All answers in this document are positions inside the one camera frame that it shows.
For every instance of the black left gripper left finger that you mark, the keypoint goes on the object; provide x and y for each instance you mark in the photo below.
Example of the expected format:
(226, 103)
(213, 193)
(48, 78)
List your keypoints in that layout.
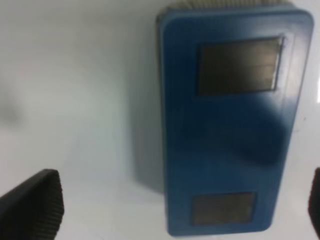
(34, 209)

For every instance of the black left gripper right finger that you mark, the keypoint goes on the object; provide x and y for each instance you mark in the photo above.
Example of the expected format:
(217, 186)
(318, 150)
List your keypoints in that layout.
(314, 202)

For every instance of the blue whiteboard eraser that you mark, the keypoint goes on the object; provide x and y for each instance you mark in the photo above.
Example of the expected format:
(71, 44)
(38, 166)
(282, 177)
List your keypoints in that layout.
(231, 74)

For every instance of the white whiteboard with aluminium frame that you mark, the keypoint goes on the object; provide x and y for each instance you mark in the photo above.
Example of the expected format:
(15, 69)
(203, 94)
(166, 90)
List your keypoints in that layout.
(80, 93)

